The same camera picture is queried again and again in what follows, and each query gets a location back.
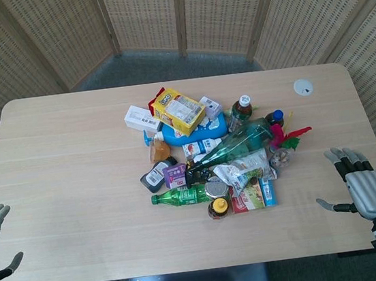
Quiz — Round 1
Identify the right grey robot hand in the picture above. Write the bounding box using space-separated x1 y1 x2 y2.
310 142 376 227

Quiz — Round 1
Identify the translucent amber plastic container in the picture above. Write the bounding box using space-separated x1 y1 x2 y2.
147 139 173 164

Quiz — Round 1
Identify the clear jar of nuts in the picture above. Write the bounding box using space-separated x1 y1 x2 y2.
267 146 297 171

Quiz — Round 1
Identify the red green feather shuttlecock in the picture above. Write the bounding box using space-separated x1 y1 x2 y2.
265 108 315 154

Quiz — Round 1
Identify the blue white snack packet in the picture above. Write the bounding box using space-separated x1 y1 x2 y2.
258 176 279 208

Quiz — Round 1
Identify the dark bottle blue cap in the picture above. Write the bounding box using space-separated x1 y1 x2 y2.
264 109 286 128

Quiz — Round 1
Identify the red green snack packet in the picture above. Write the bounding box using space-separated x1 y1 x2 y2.
228 178 266 214

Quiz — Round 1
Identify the crumpled silver snack bag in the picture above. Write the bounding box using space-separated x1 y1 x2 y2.
210 146 279 199

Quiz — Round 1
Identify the dark green glossy bag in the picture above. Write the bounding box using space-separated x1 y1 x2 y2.
181 116 280 179

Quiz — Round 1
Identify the brown tea bottle white cap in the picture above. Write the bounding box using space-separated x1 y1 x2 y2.
224 94 255 133

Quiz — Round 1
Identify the brown bottle yellow cap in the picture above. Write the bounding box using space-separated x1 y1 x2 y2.
205 196 232 222

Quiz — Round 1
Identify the silver lid tin can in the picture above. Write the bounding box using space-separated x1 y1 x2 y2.
203 175 231 203

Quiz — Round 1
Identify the black ink bottle white label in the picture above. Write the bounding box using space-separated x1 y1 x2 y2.
138 155 181 197

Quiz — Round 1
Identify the blue pump lotion bottle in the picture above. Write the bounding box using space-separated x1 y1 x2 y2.
141 111 230 152

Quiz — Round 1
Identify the small white milk bottle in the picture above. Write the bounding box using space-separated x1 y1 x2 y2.
181 136 225 159

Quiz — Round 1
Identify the black clip toy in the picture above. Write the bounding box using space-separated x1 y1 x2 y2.
183 165 215 189

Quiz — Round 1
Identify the white barcode box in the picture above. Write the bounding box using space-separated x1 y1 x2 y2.
122 101 163 136

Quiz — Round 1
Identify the small white carton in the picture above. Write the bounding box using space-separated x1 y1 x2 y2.
198 93 224 122

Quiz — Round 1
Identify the small purple box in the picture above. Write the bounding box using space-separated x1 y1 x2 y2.
161 162 190 189

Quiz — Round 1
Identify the green soda bottle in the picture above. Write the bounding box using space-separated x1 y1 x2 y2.
150 182 213 210

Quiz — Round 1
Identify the woven wooden folding screen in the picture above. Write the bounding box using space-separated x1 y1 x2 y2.
0 0 376 271

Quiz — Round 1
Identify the yellow biscuit pack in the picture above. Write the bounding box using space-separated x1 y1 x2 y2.
144 82 210 142

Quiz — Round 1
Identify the white table cable grommet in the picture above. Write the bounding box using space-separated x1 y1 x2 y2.
292 78 315 98

